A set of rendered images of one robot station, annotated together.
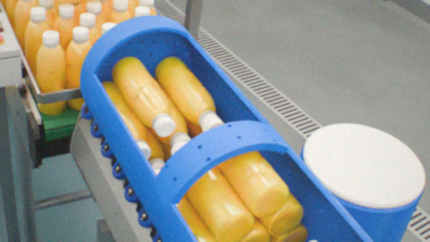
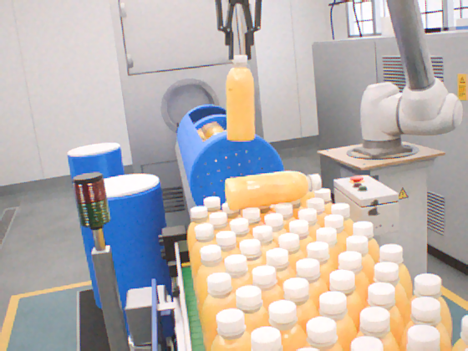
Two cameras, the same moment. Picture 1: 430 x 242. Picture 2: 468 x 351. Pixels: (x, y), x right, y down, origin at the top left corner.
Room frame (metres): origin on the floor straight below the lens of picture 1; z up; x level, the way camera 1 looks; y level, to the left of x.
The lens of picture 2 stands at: (2.54, 0.80, 1.48)
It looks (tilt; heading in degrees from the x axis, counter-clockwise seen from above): 14 degrees down; 205
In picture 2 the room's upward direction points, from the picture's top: 6 degrees counter-clockwise
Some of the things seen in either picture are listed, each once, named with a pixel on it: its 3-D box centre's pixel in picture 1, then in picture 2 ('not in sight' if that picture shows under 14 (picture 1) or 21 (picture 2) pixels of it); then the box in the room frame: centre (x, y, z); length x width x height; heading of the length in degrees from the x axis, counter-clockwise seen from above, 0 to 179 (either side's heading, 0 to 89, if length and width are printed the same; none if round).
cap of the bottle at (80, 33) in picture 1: (80, 33); not in sight; (1.29, 0.35, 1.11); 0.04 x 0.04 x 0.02
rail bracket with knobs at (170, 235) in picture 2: not in sight; (178, 246); (1.38, 0.06, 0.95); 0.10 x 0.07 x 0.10; 122
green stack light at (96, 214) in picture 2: not in sight; (94, 211); (1.75, 0.11, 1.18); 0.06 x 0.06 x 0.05
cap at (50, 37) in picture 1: (50, 37); not in sight; (1.25, 0.41, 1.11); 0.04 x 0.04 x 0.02
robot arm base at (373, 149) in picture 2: not in sight; (379, 144); (0.43, 0.48, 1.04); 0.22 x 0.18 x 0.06; 40
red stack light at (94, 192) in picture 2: not in sight; (89, 190); (1.75, 0.11, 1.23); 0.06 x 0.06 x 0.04
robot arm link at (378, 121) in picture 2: not in sight; (383, 110); (0.45, 0.50, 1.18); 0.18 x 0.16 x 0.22; 73
